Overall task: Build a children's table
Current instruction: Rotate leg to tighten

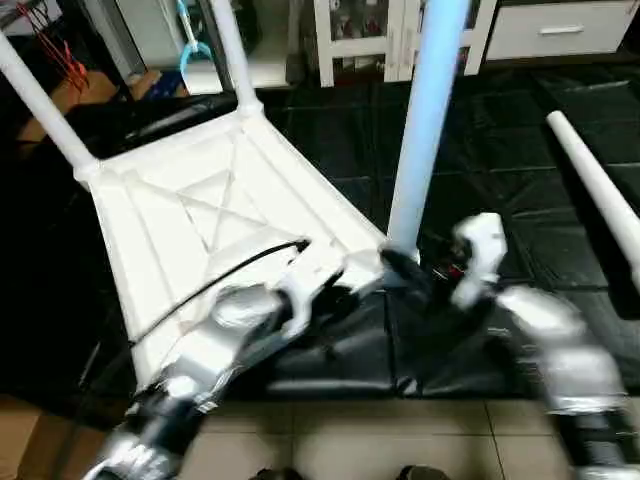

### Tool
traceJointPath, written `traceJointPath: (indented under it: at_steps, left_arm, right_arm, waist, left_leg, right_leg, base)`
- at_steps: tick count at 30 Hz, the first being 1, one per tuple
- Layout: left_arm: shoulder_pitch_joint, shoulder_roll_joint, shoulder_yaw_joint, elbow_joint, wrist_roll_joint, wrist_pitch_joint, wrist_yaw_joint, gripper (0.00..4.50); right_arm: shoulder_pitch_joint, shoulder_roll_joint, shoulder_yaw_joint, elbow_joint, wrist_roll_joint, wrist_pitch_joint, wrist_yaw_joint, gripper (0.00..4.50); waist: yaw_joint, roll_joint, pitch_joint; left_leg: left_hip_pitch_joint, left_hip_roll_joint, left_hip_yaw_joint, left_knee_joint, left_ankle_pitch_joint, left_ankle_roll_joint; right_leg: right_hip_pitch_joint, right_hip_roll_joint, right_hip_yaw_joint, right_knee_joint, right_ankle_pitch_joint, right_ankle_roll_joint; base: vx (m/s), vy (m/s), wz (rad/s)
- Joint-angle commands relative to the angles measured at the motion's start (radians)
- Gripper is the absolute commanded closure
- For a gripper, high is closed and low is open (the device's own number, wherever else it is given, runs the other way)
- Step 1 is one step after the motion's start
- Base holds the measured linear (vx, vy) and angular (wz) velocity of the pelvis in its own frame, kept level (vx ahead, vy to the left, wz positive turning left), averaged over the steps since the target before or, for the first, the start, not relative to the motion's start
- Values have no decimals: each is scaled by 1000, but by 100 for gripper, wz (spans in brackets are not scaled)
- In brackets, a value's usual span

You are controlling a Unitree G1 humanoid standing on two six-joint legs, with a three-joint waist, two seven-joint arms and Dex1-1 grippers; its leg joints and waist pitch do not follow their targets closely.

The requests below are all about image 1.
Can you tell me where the black right robot foot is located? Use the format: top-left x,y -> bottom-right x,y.
396,464 -> 451,480

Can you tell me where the white drawer cabinet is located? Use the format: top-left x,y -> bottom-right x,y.
312,0 -> 497,87
484,0 -> 637,61

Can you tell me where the red cable bundle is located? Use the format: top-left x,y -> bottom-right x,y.
20,4 -> 85,91

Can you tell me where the black robot foot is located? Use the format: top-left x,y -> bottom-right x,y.
396,464 -> 451,480
250,466 -> 305,480

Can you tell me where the small blue box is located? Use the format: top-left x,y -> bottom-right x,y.
136,68 -> 189,105

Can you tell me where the black work mat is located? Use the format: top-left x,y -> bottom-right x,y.
0,62 -> 640,401

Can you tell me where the cardboard box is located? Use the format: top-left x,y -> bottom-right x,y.
14,68 -> 131,143

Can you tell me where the black left robot foot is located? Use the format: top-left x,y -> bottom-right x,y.
250,466 -> 305,480

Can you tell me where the light blue hanger hook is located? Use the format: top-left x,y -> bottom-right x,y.
174,0 -> 215,73

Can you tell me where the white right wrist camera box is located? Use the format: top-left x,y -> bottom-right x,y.
448,212 -> 509,311

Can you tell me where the white plastic table top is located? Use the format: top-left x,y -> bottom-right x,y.
76,105 -> 403,391

